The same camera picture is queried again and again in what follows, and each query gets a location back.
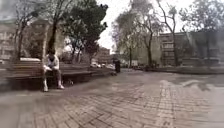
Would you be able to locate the person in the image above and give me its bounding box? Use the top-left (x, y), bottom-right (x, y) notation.
top-left (41, 48), bottom-right (66, 93)
top-left (113, 57), bottom-right (122, 74)

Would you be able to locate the brick building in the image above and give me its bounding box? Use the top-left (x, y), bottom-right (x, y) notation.
top-left (94, 46), bottom-right (113, 65)

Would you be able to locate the white car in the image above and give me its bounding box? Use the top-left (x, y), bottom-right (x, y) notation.
top-left (89, 61), bottom-right (102, 69)

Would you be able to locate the brown brick pavement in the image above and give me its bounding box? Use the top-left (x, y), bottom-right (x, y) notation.
top-left (0, 68), bottom-right (224, 128)

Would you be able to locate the row of trees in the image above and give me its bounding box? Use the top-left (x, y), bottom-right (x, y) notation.
top-left (9, 0), bottom-right (224, 69)

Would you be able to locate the grey apartment building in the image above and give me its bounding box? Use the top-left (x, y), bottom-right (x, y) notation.
top-left (133, 29), bottom-right (224, 68)

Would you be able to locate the long wooden bench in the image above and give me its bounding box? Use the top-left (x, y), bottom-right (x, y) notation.
top-left (0, 60), bottom-right (116, 92)

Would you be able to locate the beige building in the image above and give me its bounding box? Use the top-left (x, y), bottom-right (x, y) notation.
top-left (0, 18), bottom-right (66, 64)

